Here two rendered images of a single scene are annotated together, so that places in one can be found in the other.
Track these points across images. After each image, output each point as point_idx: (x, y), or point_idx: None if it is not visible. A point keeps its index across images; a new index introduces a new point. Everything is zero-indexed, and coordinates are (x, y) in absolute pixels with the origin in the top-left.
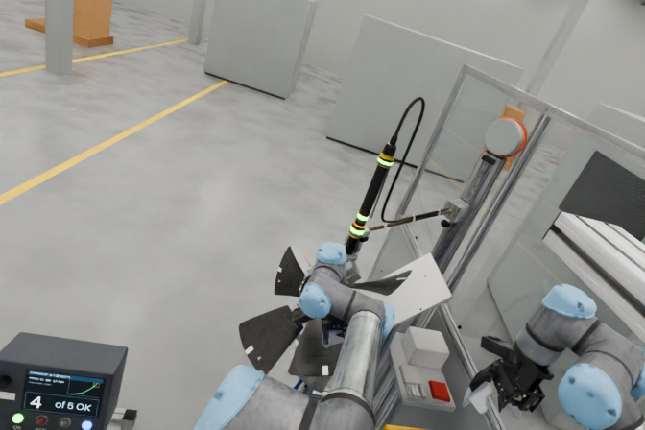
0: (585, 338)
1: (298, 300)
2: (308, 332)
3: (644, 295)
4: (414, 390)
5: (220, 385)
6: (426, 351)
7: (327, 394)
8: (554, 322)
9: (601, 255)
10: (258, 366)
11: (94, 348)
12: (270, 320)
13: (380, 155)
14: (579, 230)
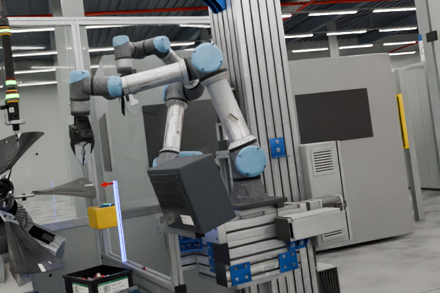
0: (134, 45)
1: (0, 214)
2: (54, 192)
3: None
4: None
5: (208, 45)
6: None
7: (184, 62)
8: (128, 46)
9: None
10: (56, 265)
11: (162, 165)
12: (16, 239)
13: (6, 26)
14: None
